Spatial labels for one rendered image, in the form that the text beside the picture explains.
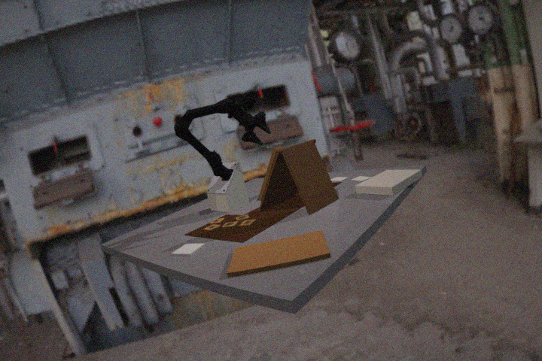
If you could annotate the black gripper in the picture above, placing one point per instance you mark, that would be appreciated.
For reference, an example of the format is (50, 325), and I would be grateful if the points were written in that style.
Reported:
(249, 123)

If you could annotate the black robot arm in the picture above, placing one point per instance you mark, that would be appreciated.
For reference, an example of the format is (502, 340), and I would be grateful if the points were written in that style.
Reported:
(225, 106)

